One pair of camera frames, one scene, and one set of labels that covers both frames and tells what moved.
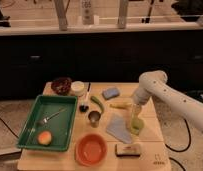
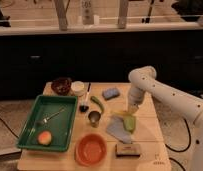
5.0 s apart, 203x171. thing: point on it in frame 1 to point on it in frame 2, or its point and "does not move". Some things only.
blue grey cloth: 118,127 does not move
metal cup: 94,118 does not move
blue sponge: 110,92 does not move
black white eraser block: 127,150 does not move
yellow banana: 120,105 to 120,113
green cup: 136,125 to 129,123
